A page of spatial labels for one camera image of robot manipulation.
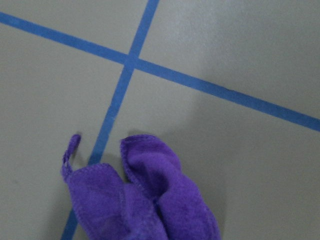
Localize purple microfiber towel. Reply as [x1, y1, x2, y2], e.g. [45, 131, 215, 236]
[61, 134, 221, 240]

